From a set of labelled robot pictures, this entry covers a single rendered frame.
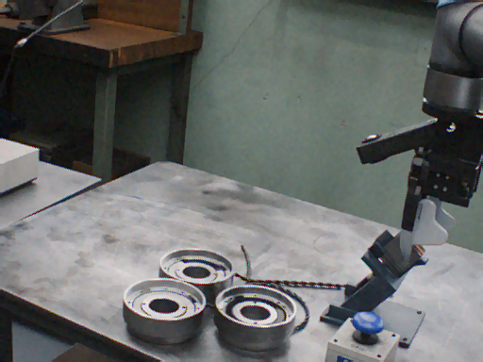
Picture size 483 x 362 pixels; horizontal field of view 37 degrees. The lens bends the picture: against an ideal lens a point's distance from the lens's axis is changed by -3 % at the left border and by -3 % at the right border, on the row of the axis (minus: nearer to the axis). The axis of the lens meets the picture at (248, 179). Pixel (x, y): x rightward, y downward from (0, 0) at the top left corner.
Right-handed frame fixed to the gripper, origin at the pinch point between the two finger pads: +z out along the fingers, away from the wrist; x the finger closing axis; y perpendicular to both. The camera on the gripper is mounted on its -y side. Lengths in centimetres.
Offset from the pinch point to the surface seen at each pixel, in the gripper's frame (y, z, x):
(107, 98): -120, 24, 103
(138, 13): -136, 2, 143
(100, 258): -42.6, 12.0, -8.5
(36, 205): -81, 24, 22
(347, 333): -2.6, 7.4, -13.6
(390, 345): 2.8, 7.4, -13.3
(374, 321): 0.5, 4.5, -14.0
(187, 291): -24.8, 8.9, -13.9
